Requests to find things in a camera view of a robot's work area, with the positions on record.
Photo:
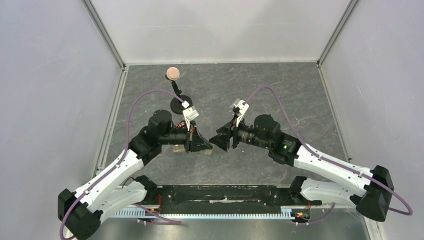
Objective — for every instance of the red dice block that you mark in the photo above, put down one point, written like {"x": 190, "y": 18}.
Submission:
{"x": 181, "y": 125}

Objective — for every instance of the white slotted cable duct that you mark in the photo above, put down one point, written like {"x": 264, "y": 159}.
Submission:
{"x": 133, "y": 212}

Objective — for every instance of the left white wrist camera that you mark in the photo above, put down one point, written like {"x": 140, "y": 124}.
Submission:
{"x": 189, "y": 114}

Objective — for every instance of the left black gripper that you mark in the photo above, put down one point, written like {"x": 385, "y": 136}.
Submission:
{"x": 194, "y": 142}

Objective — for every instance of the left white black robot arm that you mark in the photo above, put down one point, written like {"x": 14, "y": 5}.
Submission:
{"x": 83, "y": 210}

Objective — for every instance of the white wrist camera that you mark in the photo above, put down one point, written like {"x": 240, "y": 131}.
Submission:
{"x": 189, "y": 114}
{"x": 240, "y": 108}

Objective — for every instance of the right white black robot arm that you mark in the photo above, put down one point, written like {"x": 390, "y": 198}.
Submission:
{"x": 365, "y": 189}

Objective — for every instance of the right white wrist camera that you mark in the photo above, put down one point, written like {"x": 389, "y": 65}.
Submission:
{"x": 240, "y": 108}

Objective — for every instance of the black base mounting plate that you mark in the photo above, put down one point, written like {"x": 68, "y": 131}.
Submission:
{"x": 221, "y": 199}

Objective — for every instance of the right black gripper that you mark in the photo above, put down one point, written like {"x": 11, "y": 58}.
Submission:
{"x": 232, "y": 137}

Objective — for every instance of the beige remote control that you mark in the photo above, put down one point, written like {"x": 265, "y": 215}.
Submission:
{"x": 181, "y": 149}

